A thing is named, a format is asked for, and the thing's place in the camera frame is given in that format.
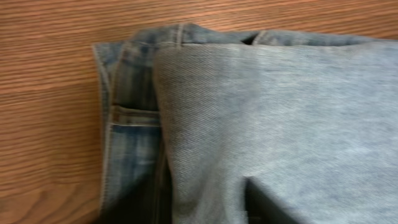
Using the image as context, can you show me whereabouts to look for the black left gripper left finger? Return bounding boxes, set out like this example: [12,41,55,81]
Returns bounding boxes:
[93,161,172,224]

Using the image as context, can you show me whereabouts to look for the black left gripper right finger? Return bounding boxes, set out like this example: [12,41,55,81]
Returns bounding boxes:
[244,177,302,224]

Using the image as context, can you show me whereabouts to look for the medium blue denim jeans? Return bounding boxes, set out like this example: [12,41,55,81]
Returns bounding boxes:
[93,24,397,224]

